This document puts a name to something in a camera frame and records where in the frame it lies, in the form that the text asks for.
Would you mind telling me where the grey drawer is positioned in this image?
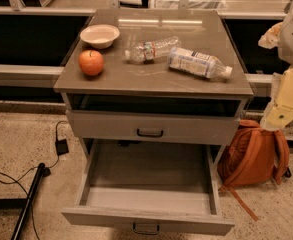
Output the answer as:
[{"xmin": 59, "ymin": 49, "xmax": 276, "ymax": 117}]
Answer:
[
  {"xmin": 62, "ymin": 140, "xmax": 234, "ymax": 235},
  {"xmin": 66, "ymin": 110, "xmax": 239, "ymax": 145}
]

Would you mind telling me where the clear crushed water bottle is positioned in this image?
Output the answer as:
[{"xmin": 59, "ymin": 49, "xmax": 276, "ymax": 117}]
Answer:
[{"xmin": 124, "ymin": 36, "xmax": 181, "ymax": 63}]

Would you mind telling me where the black metal stand leg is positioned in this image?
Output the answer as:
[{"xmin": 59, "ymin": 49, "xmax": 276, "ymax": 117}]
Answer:
[{"xmin": 0, "ymin": 163, "xmax": 49, "ymax": 240}]

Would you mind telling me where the grey drawer cabinet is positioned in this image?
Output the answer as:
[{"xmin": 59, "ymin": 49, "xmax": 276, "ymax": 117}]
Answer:
[{"xmin": 53, "ymin": 8, "xmax": 255, "ymax": 158}]

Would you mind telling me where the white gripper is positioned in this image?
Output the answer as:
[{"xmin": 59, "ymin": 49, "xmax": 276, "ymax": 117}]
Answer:
[{"xmin": 258, "ymin": 4, "xmax": 293, "ymax": 64}]

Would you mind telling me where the white bowl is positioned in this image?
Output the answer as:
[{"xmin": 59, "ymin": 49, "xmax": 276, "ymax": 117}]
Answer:
[{"xmin": 80, "ymin": 24, "xmax": 120, "ymax": 49}]

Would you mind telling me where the orange backpack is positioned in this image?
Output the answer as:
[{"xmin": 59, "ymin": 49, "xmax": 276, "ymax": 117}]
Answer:
[{"xmin": 217, "ymin": 119, "xmax": 292, "ymax": 221}]

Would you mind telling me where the white labelled plastic bottle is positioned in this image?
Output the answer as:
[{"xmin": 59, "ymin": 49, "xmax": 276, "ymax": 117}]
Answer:
[{"xmin": 168, "ymin": 47, "xmax": 232, "ymax": 79}]

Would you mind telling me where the black power adapter with cable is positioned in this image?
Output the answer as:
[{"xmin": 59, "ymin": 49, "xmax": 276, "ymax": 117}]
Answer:
[{"xmin": 0, "ymin": 120, "xmax": 70, "ymax": 240}]

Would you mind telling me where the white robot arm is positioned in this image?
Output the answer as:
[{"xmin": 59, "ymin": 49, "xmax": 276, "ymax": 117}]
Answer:
[{"xmin": 258, "ymin": 4, "xmax": 293, "ymax": 131}]

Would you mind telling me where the red apple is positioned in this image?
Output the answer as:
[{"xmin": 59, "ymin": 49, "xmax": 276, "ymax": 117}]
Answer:
[{"xmin": 78, "ymin": 50, "xmax": 104, "ymax": 76}]

